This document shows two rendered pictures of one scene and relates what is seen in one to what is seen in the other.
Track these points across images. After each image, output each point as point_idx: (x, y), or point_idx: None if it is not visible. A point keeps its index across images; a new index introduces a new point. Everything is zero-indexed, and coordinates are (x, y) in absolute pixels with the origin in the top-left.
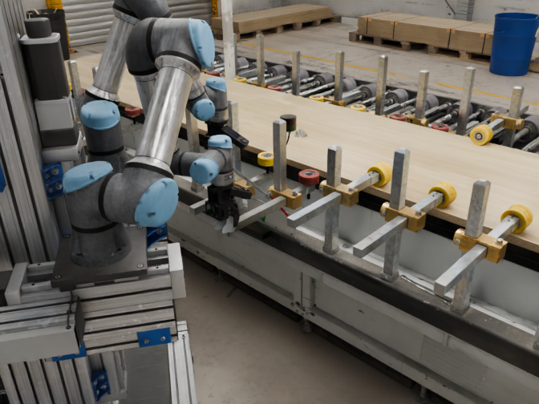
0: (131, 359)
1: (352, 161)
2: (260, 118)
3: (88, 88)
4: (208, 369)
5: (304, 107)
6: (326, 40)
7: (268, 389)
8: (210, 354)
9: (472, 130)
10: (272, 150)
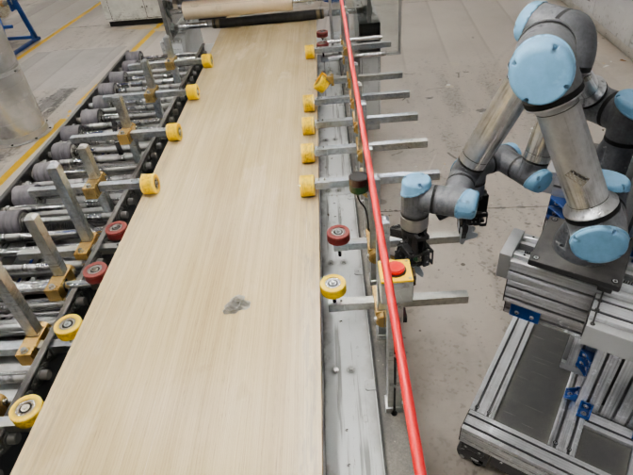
0: (539, 424)
1: (276, 228)
2: (202, 396)
3: (615, 194)
4: (446, 433)
5: (104, 383)
6: None
7: (413, 377)
8: (433, 449)
9: (153, 182)
10: (311, 292)
